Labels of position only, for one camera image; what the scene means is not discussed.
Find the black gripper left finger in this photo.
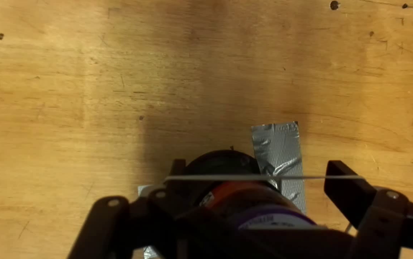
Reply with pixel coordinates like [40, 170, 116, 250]
[66, 157, 193, 259]

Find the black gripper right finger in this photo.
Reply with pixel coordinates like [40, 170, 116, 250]
[322, 160, 413, 259]

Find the dark jar with purple lid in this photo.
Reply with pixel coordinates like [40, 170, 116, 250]
[180, 149, 318, 232]

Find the grey duct tape piece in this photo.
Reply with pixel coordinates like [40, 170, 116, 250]
[249, 121, 309, 216]
[134, 183, 168, 259]

